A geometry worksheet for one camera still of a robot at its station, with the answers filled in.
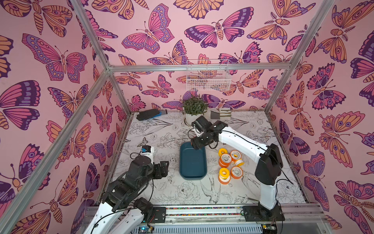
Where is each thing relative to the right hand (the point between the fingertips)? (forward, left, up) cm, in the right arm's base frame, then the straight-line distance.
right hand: (194, 145), depth 84 cm
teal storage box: (-5, +1, -13) cm, 14 cm away
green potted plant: (+26, 0, +7) cm, 27 cm away
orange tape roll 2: (-10, -25, -13) cm, 31 cm away
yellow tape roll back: (+3, -19, -12) cm, 22 cm away
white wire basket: (+48, -9, +12) cm, 50 cm away
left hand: (-14, +15, +7) cm, 22 cm away
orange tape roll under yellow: (-16, -17, -13) cm, 27 cm away
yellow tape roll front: (-12, -18, -11) cm, 24 cm away
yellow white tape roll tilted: (-6, -27, -9) cm, 29 cm away
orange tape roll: (-4, -19, -10) cm, 22 cm away
